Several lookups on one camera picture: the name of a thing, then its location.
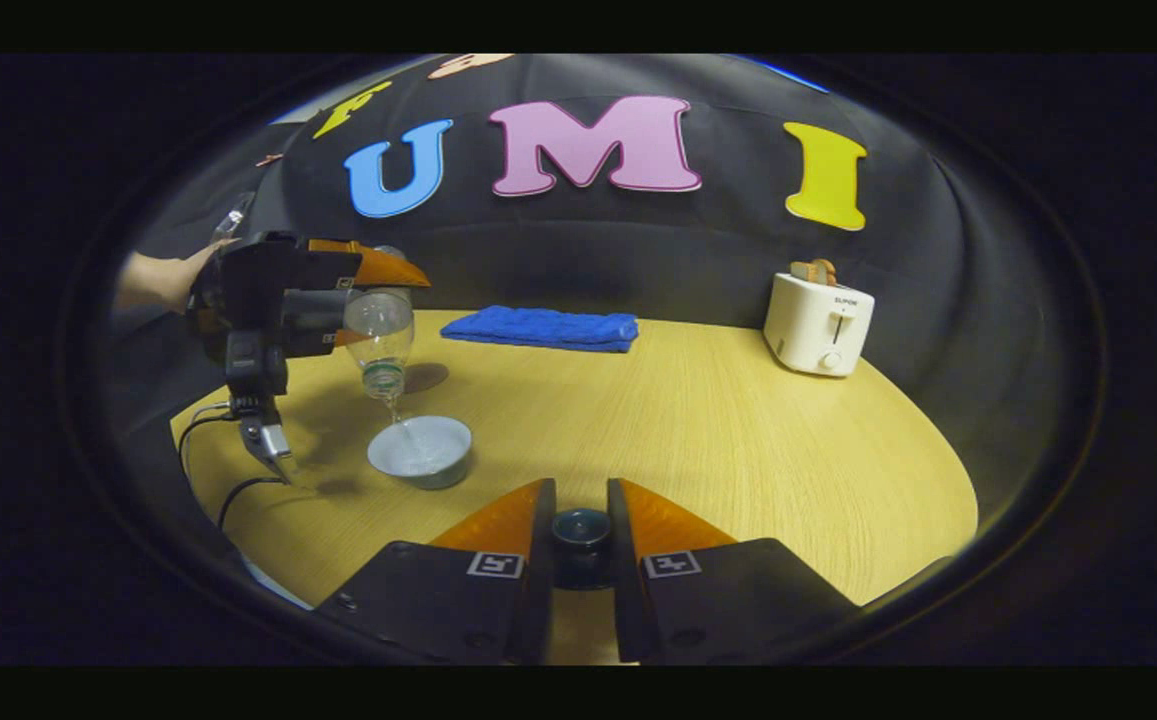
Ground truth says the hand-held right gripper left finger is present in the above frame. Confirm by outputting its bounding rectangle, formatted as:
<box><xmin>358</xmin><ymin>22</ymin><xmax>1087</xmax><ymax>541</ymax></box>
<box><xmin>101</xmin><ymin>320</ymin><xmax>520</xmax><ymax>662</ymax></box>
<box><xmin>313</xmin><ymin>478</ymin><xmax>557</xmax><ymax>666</ymax></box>

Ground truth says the folded blue towel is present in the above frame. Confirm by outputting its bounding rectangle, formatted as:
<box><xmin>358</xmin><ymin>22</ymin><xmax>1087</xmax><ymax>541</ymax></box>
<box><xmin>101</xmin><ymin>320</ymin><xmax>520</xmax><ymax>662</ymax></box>
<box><xmin>440</xmin><ymin>305</ymin><xmax>640</xmax><ymax>354</ymax></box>

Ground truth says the white toaster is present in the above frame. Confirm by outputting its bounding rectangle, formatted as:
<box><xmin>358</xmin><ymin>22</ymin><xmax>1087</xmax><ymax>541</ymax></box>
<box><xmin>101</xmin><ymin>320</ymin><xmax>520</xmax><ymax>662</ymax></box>
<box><xmin>763</xmin><ymin>272</ymin><xmax>876</xmax><ymax>378</ymax></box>

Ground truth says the clear plastic water bottle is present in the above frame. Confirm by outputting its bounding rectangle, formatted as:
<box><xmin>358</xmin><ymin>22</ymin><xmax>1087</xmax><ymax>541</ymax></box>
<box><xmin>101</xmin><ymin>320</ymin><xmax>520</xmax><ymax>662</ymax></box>
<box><xmin>343</xmin><ymin>245</ymin><xmax>417</xmax><ymax>403</ymax></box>

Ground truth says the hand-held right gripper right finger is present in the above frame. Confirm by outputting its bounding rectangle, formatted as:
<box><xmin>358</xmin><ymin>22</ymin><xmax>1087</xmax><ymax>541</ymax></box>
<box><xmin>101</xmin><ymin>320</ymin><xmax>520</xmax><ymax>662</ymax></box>
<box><xmin>606</xmin><ymin>478</ymin><xmax>864</xmax><ymax>666</ymax></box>

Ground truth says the dark blue teacup lid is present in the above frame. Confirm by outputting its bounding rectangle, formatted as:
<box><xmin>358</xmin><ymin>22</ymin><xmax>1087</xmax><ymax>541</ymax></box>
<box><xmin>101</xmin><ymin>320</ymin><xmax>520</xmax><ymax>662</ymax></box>
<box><xmin>550</xmin><ymin>508</ymin><xmax>614</xmax><ymax>591</ymax></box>

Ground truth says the blue white teacup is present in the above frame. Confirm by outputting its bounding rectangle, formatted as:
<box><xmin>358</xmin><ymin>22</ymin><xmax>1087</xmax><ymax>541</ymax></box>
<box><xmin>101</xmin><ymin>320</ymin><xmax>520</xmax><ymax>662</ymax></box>
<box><xmin>368</xmin><ymin>416</ymin><xmax>474</xmax><ymax>491</ymax></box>

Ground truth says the black cable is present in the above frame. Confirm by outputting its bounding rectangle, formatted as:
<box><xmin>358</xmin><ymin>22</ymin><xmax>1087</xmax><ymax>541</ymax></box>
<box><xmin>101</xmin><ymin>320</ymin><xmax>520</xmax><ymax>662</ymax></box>
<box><xmin>176</xmin><ymin>400</ymin><xmax>241</xmax><ymax>483</ymax></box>
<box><xmin>216</xmin><ymin>475</ymin><xmax>286</xmax><ymax>533</ymax></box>

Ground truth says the black backdrop cloth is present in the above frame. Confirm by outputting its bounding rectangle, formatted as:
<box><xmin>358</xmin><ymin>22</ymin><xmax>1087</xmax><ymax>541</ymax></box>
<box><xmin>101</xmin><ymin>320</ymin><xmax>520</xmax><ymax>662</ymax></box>
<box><xmin>108</xmin><ymin>53</ymin><xmax>1089</xmax><ymax>541</ymax></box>

